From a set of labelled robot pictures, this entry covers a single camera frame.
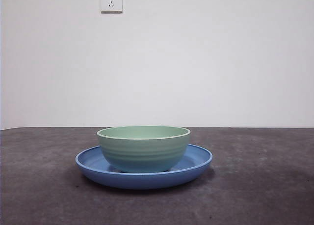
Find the green bowl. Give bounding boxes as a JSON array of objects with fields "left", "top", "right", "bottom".
[{"left": 96, "top": 125, "right": 192, "bottom": 174}]

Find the white wall socket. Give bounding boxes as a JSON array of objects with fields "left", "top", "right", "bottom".
[{"left": 100, "top": 0, "right": 124, "bottom": 14}]

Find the blue plate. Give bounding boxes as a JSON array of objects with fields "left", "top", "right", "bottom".
[{"left": 75, "top": 143, "right": 213, "bottom": 190}]

